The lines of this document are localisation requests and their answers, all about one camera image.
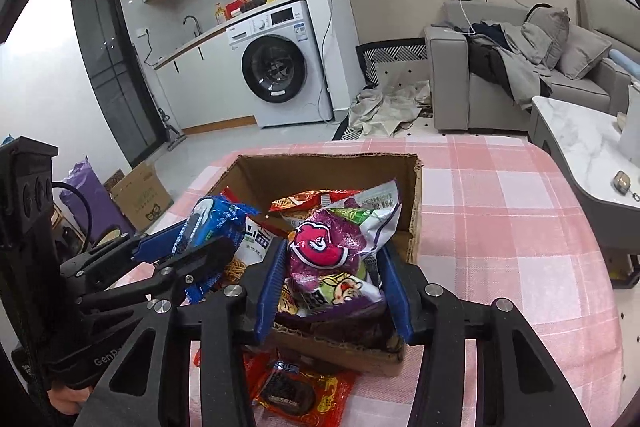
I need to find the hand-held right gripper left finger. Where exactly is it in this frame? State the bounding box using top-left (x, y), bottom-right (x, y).
top-left (75, 244), bottom-right (292, 427)

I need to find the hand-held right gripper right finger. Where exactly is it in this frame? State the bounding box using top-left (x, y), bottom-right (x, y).
top-left (377, 246), bottom-right (591, 427)

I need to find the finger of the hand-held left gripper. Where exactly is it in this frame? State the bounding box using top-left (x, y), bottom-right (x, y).
top-left (60, 221), bottom-right (196, 293)
top-left (77, 237), bottom-right (237, 315)

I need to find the blue cookie packet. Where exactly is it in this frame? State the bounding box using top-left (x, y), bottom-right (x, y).
top-left (172, 196), bottom-right (261, 305)

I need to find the purple packet with pink lips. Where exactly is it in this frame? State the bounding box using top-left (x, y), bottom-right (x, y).
top-left (276, 207), bottom-right (388, 320)

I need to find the brown cardboard box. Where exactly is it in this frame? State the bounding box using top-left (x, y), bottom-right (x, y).
top-left (207, 152), bottom-right (423, 365)

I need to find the person's left hand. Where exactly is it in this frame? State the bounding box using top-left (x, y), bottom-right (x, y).
top-left (47, 384), bottom-right (95, 415)

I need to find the printed cardboard box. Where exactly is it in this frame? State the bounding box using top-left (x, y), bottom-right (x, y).
top-left (110, 162), bottom-right (175, 233)

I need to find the white orange noodle snack packet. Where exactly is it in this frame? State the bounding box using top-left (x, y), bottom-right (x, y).
top-left (220, 216), bottom-right (288, 295)

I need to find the purple bag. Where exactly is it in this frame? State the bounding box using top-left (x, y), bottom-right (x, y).
top-left (54, 159), bottom-right (136, 253)

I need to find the red orange snack packet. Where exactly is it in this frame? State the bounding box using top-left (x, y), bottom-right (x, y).
top-left (269, 189), bottom-right (363, 233)

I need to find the red packet with dark cookie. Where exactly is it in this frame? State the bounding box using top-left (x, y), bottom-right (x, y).
top-left (247, 352), bottom-right (361, 427)

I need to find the stick vacuum cleaner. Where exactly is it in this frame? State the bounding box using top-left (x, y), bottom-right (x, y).
top-left (159, 109), bottom-right (186, 152)

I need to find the pink plaid tablecloth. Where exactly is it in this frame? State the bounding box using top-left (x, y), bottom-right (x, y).
top-left (120, 137), bottom-right (626, 427)

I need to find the white kitchen counter cabinet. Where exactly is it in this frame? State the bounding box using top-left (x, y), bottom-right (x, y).
top-left (152, 24), bottom-right (261, 132)

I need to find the dark glass door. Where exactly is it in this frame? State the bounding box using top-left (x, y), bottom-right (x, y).
top-left (70, 0), bottom-right (168, 168)

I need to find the crumpled beige cloth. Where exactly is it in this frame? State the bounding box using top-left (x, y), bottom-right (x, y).
top-left (345, 81), bottom-right (431, 138)

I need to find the white front-load washing machine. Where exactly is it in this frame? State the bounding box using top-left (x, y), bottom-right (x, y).
top-left (226, 1), bottom-right (335, 128)

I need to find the grey sofa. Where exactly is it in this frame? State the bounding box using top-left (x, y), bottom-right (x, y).
top-left (425, 1), bottom-right (640, 132)

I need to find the white marble coffee table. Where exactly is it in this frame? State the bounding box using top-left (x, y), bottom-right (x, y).
top-left (529, 96), bottom-right (640, 253)

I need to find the pile of dark grey clothes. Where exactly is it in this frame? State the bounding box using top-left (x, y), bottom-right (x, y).
top-left (467, 22), bottom-right (553, 110)

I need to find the grey pillow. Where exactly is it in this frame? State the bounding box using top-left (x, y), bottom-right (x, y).
top-left (522, 7), bottom-right (571, 70)

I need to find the beige pillow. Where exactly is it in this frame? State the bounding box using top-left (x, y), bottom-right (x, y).
top-left (556, 26), bottom-right (612, 80)

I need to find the light blue roll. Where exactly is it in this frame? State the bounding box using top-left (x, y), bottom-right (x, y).
top-left (607, 49), bottom-right (640, 78)

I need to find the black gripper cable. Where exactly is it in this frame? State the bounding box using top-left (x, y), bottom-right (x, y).
top-left (52, 182), bottom-right (97, 255)

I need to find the small case with keychain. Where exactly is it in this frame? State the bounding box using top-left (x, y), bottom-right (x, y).
top-left (614, 171), bottom-right (640, 202)

